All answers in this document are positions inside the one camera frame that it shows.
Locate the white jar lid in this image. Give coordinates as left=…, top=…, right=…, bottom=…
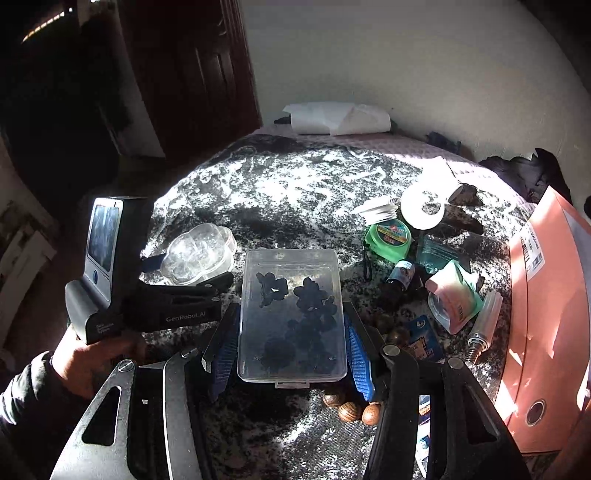
left=352, top=196, right=399, bottom=225

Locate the black clothing pile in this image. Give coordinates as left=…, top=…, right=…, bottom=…
left=480, top=148, right=572, bottom=204

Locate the blue battery blister pack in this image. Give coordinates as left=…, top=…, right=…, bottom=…
left=407, top=315, right=444, bottom=479

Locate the teal foil sachet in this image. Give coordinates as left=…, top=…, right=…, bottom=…
left=416, top=236, right=471, bottom=274

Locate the clear flower-shaped plastic box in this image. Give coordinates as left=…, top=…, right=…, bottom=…
left=159, top=223, right=238, bottom=286

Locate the clear rectangular plastic box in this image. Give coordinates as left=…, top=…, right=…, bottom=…
left=238, top=249, right=348, bottom=388

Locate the white tape roll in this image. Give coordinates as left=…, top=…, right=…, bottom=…
left=401, top=157, right=462, bottom=231

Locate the small dark dropper bottle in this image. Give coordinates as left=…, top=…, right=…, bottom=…
left=378, top=260, right=416, bottom=309

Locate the pink cardboard box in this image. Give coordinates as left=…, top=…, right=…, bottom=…
left=495, top=188, right=590, bottom=455

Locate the dark brown rock piece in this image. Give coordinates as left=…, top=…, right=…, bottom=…
left=443, top=183, right=484, bottom=235

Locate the wooden bead bracelet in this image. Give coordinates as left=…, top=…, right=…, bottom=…
left=320, top=313, right=412, bottom=426

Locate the person's left forearm sleeve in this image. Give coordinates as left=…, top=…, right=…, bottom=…
left=1, top=351, right=89, bottom=479

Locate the person's left hand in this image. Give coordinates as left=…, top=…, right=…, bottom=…
left=50, top=326, right=147, bottom=400

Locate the white spark plug tube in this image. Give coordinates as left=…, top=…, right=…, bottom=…
left=467, top=290, right=503, bottom=365

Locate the small blue object by wall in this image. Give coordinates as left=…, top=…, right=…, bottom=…
left=426, top=131, right=462, bottom=155

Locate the pink and green pouch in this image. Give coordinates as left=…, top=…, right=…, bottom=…
left=426, top=260, right=483, bottom=335

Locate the dark wooden door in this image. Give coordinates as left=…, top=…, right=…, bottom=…
left=117, top=1, right=262, bottom=160

